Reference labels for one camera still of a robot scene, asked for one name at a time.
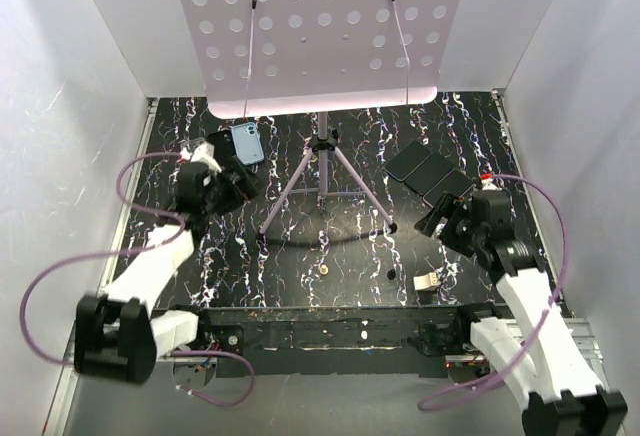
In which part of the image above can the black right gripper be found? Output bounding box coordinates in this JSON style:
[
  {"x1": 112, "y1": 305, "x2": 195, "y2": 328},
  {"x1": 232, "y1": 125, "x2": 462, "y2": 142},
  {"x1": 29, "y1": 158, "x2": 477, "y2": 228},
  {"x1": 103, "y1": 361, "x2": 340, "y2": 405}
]
[{"x1": 415, "y1": 191, "x2": 485, "y2": 259}]

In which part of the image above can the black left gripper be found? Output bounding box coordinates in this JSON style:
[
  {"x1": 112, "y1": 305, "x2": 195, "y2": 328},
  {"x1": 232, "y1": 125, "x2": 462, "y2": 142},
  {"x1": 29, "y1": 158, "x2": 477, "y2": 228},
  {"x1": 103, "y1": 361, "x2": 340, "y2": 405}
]
[{"x1": 201, "y1": 157, "x2": 266, "y2": 216}]

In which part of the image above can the light blue phone case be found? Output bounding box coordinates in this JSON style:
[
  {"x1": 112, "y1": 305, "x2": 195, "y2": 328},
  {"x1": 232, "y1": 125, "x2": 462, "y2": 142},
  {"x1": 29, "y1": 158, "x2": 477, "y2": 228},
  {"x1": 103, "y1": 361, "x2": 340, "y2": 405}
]
[{"x1": 231, "y1": 122, "x2": 264, "y2": 165}]

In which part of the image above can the black device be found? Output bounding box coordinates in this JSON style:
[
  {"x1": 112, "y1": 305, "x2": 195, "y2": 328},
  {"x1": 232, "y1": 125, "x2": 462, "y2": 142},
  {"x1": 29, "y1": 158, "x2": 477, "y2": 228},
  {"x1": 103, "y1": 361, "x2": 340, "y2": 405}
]
[{"x1": 423, "y1": 170, "x2": 474, "y2": 206}]

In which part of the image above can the black smartphone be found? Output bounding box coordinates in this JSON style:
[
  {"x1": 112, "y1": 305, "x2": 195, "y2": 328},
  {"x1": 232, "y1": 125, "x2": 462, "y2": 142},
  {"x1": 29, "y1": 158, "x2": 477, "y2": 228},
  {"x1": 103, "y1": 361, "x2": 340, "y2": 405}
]
[{"x1": 384, "y1": 141, "x2": 432, "y2": 182}]

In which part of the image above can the clear pink phone case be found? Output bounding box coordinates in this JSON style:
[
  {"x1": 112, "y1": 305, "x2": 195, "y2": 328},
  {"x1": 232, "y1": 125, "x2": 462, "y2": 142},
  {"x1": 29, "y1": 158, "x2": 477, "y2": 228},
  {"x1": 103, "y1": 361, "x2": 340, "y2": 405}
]
[{"x1": 180, "y1": 138, "x2": 207, "y2": 160}]

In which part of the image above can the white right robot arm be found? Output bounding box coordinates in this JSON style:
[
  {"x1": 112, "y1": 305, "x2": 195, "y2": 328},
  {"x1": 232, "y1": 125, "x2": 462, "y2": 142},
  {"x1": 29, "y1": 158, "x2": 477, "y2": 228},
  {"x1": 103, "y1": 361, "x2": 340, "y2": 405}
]
[{"x1": 415, "y1": 190, "x2": 628, "y2": 435}]

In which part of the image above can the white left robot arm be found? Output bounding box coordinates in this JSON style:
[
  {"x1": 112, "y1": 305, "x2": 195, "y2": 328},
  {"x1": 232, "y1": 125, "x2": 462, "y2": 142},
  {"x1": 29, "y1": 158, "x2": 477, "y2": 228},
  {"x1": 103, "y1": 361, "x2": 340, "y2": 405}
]
[{"x1": 73, "y1": 156, "x2": 260, "y2": 384}]

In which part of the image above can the black phone beside blue case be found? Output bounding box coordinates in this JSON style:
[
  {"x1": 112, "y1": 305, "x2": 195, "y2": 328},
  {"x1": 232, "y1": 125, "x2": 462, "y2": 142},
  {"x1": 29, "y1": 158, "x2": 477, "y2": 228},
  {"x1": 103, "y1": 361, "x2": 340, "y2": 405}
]
[{"x1": 206, "y1": 129, "x2": 236, "y2": 168}]

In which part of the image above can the black phone case on table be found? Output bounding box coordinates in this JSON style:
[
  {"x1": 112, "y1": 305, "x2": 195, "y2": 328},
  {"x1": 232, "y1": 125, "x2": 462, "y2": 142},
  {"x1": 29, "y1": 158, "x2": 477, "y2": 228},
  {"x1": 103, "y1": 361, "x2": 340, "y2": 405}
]
[{"x1": 404, "y1": 154, "x2": 454, "y2": 196}]

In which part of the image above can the small white beige block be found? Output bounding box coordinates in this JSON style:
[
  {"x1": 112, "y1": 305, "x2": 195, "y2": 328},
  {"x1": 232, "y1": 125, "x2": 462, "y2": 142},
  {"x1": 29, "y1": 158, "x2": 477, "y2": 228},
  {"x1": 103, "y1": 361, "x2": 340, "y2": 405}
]
[{"x1": 413, "y1": 272, "x2": 441, "y2": 292}]

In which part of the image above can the white perforated music stand desk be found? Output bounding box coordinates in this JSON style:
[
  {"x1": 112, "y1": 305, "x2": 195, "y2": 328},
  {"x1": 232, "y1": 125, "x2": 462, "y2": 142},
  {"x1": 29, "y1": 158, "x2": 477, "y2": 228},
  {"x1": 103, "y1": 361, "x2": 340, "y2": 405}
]
[{"x1": 180, "y1": 0, "x2": 460, "y2": 119}]

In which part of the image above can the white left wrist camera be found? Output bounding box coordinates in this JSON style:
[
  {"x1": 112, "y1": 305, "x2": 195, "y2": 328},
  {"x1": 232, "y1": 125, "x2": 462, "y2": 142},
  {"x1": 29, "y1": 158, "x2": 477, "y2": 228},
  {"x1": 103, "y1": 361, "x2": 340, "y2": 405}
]
[{"x1": 181, "y1": 142, "x2": 223, "y2": 174}]

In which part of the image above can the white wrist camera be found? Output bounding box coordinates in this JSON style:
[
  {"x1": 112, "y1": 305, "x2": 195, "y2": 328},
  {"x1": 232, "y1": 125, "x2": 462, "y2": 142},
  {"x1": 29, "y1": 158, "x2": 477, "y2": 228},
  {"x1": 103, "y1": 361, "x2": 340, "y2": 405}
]
[
  {"x1": 478, "y1": 173, "x2": 501, "y2": 191},
  {"x1": 181, "y1": 142, "x2": 223, "y2": 174}
]

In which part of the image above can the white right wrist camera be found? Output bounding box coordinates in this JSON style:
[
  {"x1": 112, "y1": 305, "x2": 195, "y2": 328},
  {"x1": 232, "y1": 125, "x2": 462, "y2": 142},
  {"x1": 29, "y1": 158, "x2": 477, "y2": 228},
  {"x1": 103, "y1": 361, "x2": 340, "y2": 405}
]
[{"x1": 478, "y1": 173, "x2": 501, "y2": 191}]

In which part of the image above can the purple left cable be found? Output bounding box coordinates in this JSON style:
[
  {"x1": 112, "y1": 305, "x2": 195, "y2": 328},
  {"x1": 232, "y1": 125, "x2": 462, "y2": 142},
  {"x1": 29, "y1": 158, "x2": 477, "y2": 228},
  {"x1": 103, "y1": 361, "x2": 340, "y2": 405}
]
[{"x1": 19, "y1": 151, "x2": 256, "y2": 407}]

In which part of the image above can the purple cable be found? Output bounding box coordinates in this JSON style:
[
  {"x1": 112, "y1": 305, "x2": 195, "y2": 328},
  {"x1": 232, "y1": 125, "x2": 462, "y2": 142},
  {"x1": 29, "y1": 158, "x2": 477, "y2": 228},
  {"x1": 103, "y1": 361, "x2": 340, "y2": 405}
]
[
  {"x1": 417, "y1": 173, "x2": 571, "y2": 413},
  {"x1": 19, "y1": 151, "x2": 256, "y2": 407}
]

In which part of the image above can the black metal base plate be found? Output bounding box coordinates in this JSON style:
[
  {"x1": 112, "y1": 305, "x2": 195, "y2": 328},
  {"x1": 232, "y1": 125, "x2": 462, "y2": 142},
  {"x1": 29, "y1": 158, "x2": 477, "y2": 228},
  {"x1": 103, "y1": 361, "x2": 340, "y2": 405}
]
[{"x1": 190, "y1": 306, "x2": 489, "y2": 380}]

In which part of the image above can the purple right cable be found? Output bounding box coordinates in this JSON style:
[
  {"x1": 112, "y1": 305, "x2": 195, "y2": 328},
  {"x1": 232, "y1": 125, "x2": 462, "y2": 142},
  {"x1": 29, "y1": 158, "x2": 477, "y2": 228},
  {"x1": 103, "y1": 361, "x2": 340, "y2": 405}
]
[{"x1": 417, "y1": 173, "x2": 571, "y2": 413}]

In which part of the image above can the aluminium frame rail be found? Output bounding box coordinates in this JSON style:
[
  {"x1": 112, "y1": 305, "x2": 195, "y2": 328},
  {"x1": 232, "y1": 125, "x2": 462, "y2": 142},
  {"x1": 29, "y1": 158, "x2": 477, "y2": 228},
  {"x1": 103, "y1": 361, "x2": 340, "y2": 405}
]
[{"x1": 39, "y1": 98, "x2": 606, "y2": 436}]

